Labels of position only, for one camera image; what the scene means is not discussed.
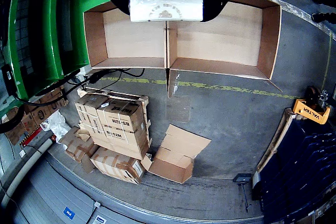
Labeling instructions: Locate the black hanging cable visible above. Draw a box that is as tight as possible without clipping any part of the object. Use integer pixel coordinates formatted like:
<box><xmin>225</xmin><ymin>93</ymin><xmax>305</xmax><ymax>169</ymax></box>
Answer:
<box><xmin>61</xmin><ymin>68</ymin><xmax>145</xmax><ymax>96</ymax></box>

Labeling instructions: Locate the green metal shelf unit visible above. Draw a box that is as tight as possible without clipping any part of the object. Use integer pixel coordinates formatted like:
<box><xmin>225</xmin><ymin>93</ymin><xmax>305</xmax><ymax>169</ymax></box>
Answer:
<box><xmin>0</xmin><ymin>0</ymin><xmax>111</xmax><ymax>120</ymax></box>

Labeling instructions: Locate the upright cardboard sheet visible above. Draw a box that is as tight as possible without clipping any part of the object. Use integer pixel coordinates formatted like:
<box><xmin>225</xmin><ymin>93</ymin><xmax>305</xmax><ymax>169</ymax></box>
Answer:
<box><xmin>256</xmin><ymin>108</ymin><xmax>297</xmax><ymax>174</ymax></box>

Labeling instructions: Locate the black power adapter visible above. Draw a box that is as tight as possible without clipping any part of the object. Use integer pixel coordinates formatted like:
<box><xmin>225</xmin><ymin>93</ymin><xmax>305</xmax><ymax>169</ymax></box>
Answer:
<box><xmin>1</xmin><ymin>63</ymin><xmax>13</xmax><ymax>96</ymax></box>

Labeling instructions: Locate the white plastic bag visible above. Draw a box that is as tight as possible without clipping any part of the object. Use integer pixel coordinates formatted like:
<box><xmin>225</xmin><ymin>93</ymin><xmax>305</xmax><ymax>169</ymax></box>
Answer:
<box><xmin>40</xmin><ymin>111</ymin><xmax>71</xmax><ymax>143</ymax></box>

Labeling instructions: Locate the crumpled taped cardboard box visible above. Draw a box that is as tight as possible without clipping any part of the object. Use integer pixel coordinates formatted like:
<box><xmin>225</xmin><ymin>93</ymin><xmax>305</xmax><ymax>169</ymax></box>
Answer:
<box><xmin>59</xmin><ymin>126</ymin><xmax>99</xmax><ymax>174</ymax></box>

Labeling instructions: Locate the dark blue pallet stack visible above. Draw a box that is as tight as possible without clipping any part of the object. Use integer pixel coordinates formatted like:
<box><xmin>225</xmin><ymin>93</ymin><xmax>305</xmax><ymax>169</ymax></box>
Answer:
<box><xmin>251</xmin><ymin>113</ymin><xmax>336</xmax><ymax>224</ymax></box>

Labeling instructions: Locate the flattened open cardboard box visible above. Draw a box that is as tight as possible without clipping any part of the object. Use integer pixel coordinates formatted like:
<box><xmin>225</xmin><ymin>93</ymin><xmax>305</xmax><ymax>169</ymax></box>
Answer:
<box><xmin>148</xmin><ymin>123</ymin><xmax>212</xmax><ymax>184</ymax></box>

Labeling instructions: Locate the yellow pallet jack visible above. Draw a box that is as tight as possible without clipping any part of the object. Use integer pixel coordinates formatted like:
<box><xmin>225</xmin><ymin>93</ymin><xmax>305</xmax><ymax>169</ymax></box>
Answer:
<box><xmin>292</xmin><ymin>86</ymin><xmax>331</xmax><ymax>125</ymax></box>

